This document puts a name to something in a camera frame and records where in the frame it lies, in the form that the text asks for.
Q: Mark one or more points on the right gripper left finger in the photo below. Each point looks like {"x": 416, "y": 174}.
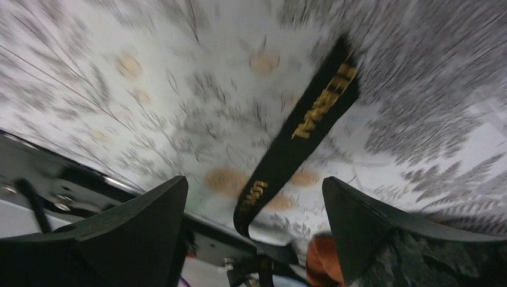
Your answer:
{"x": 137, "y": 243}

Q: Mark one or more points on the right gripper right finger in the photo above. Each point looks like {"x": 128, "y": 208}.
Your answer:
{"x": 380, "y": 245}

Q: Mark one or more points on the brown cloth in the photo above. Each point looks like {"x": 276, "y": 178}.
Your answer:
{"x": 322, "y": 264}

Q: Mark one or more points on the floral table cloth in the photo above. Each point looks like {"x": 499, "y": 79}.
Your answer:
{"x": 146, "y": 90}

